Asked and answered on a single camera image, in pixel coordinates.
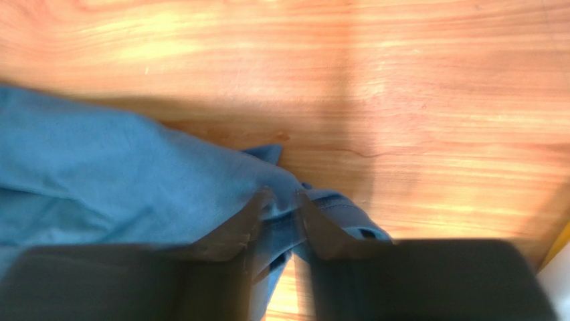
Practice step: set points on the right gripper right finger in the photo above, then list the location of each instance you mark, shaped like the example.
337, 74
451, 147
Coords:
416, 279

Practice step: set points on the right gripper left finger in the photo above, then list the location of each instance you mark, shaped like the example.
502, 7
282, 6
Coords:
209, 279

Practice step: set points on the yellow folded t shirt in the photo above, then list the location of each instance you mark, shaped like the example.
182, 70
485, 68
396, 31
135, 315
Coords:
561, 241

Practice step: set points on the teal blue t shirt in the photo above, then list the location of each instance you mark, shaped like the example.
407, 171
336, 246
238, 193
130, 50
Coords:
75, 174

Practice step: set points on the white folded t shirt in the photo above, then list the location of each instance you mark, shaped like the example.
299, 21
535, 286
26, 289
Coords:
554, 279

